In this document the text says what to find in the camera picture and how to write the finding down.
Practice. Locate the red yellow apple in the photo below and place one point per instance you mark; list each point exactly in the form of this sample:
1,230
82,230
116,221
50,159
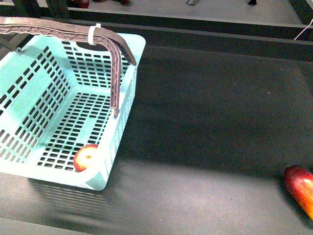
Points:
85,157

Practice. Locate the light blue plastic basket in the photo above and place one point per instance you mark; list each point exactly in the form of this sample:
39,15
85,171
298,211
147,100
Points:
54,100

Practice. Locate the brown basket handle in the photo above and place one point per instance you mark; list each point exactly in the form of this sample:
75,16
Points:
114,43

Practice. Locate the white zip tie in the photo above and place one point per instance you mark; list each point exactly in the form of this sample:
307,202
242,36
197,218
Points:
91,33

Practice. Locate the black triangular divider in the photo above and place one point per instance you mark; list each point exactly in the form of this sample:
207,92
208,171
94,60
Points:
251,2

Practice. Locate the red yellow mango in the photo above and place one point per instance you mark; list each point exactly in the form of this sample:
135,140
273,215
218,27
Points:
299,183

